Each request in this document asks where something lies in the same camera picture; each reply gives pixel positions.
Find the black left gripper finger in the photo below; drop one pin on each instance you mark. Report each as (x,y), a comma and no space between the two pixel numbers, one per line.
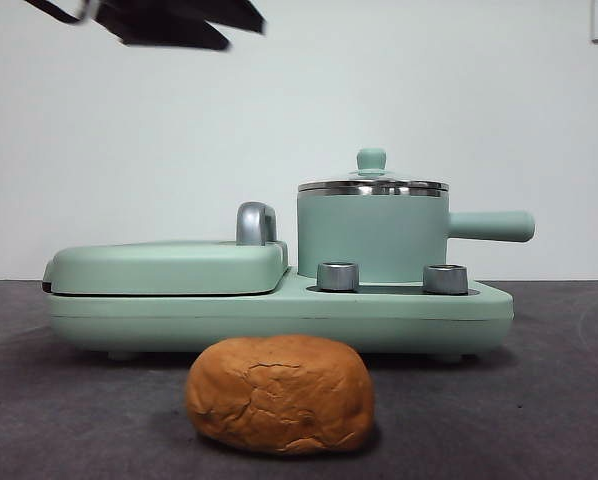
(229,15)
(179,36)

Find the glass lid with green knob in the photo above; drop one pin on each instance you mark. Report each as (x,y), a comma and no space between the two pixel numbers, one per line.
(373,160)

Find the brown potato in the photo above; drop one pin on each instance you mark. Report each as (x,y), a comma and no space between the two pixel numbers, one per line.
(279,395)

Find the mint green griddle cover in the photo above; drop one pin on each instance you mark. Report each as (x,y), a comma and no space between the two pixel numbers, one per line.
(154,270)

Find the silver control knob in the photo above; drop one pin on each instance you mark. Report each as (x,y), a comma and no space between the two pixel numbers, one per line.
(445,279)
(338,276)

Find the mint green breakfast machine base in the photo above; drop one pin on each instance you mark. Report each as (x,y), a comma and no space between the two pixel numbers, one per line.
(279,315)

